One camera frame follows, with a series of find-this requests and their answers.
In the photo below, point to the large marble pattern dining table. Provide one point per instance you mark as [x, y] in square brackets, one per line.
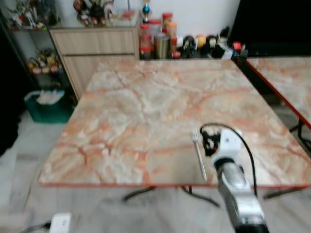
[146, 111]

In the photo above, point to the small red cup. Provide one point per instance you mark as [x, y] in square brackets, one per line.
[237, 46]

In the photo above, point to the black doll figurine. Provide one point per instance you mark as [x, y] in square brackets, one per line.
[188, 47]
[211, 46]

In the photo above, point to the dark figurine set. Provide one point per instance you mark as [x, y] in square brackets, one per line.
[95, 12]

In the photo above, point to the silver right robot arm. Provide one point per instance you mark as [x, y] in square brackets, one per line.
[238, 194]

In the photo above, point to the steel tumbler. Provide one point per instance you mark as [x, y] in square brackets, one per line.
[162, 47]

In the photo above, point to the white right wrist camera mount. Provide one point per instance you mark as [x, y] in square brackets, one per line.
[229, 143]

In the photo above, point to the green plastic bin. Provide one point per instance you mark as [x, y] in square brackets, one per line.
[46, 112]

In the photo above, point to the glass display shelf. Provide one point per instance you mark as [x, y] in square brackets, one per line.
[29, 43]

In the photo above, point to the light wooden cabinet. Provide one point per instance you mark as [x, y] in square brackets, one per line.
[97, 43]

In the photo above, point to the red-edged marble side table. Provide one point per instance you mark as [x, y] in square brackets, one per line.
[291, 82]

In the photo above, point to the black television screen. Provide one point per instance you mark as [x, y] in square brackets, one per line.
[272, 24]

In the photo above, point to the tall red lid jar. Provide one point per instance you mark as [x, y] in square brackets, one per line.
[146, 42]

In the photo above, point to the small trophy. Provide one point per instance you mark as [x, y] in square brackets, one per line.
[146, 9]

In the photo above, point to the white power adapter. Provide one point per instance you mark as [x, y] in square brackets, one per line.
[60, 223]

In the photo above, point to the orange filled jar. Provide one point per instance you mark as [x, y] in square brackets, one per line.
[167, 20]

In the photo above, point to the yellow doll figurine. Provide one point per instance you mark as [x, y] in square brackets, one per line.
[201, 41]

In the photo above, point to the clear jar red lid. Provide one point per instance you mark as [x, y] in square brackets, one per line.
[155, 26]

